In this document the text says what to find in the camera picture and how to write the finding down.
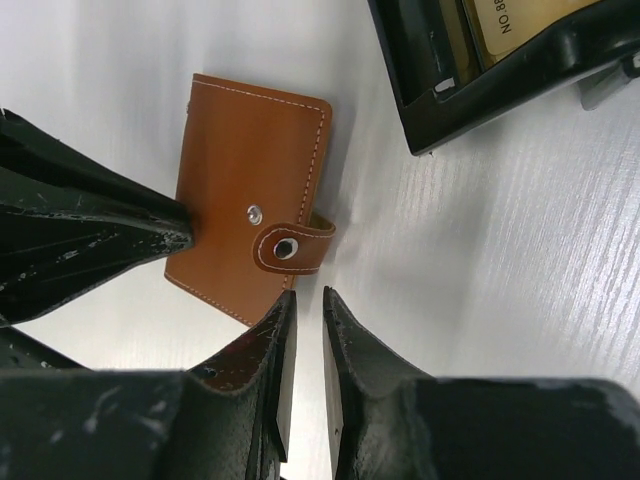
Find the brown leather card holder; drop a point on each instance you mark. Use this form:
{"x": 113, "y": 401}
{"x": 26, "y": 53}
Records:
{"x": 251, "y": 161}

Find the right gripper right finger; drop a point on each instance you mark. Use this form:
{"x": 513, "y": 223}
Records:
{"x": 373, "y": 425}

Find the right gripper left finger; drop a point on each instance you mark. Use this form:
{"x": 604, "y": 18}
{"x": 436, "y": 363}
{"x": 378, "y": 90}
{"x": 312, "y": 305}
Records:
{"x": 246, "y": 395}

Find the credit cards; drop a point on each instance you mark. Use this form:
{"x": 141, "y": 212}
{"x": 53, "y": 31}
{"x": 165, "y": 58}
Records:
{"x": 499, "y": 27}

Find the black card rack box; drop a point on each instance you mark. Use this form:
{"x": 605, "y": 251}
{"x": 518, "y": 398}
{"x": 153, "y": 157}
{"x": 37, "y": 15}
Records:
{"x": 442, "y": 91}

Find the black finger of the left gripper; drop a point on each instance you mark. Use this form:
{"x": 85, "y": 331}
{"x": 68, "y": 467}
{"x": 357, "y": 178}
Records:
{"x": 69, "y": 224}

